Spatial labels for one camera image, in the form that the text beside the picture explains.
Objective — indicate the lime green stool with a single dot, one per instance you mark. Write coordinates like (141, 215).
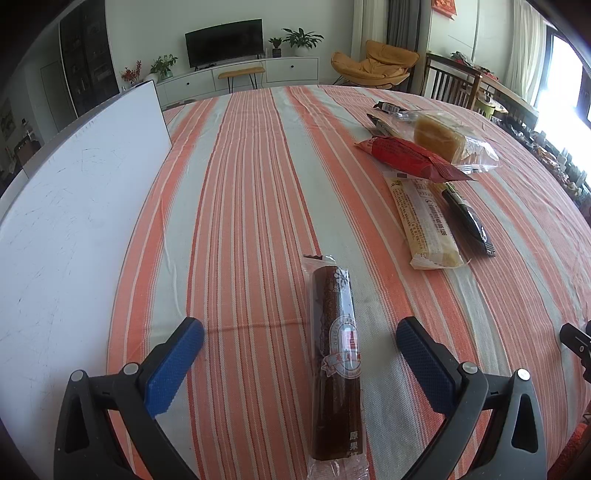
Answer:
(489, 106)

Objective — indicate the small potted plant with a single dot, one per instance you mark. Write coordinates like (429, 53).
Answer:
(276, 46)

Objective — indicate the orange striped tablecloth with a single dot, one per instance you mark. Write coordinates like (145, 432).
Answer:
(240, 230)

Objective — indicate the orange lounge chair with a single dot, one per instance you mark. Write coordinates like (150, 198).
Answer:
(374, 64)

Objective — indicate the grey curtain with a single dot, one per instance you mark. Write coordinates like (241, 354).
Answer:
(404, 23)

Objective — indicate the red chair cushion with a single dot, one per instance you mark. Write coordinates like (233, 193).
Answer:
(572, 450)

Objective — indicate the white television cabinet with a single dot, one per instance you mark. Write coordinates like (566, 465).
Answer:
(291, 69)

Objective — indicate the white curtain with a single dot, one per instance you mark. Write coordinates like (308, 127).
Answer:
(526, 46)

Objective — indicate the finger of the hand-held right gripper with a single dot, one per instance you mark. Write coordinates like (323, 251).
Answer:
(577, 341)

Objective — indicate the red wall hanging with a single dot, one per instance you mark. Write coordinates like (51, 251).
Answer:
(444, 2)

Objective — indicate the large potted green plant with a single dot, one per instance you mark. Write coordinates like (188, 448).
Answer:
(302, 41)

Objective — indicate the dark display cabinet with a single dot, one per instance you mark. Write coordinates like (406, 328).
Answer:
(90, 55)

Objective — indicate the covered floor air conditioner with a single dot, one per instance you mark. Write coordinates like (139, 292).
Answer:
(369, 21)

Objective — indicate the wooden stool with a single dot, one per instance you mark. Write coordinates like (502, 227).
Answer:
(240, 71)

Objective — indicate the wooden chair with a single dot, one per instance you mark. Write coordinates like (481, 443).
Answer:
(27, 152)

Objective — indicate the wall picture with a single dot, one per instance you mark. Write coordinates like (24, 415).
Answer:
(5, 120)

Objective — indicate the brown fruit roll packet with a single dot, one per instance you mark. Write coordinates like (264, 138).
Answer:
(337, 369)

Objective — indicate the black snack packet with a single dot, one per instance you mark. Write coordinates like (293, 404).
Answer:
(468, 219)

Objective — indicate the leafy plant in vase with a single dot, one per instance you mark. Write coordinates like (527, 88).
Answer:
(164, 67)

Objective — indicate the dark brown chocolate bar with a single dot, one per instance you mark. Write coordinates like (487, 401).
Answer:
(388, 107)

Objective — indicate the window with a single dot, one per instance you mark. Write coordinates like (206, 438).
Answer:
(563, 74)

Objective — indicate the wooden crib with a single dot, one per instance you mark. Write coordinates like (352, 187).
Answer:
(443, 78)

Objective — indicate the thin dark snack packet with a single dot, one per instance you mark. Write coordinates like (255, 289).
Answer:
(382, 124)

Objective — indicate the red snack packet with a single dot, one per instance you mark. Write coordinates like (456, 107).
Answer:
(411, 157)

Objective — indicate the white round vase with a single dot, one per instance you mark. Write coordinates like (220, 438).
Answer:
(153, 77)

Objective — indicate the black television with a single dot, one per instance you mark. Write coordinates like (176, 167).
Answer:
(224, 41)

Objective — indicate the cream yellow snack bar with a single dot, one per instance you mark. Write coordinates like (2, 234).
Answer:
(425, 221)

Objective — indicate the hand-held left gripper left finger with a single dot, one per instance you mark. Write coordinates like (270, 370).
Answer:
(173, 367)

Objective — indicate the bread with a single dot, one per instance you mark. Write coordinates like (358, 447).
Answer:
(438, 134)

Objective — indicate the red flowers in vase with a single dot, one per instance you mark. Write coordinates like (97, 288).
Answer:
(131, 74)

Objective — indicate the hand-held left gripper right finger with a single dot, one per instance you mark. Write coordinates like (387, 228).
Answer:
(427, 369)

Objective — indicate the row of jars and bottles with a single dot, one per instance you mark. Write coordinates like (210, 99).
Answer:
(554, 157)

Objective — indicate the white door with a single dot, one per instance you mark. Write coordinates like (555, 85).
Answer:
(57, 97)

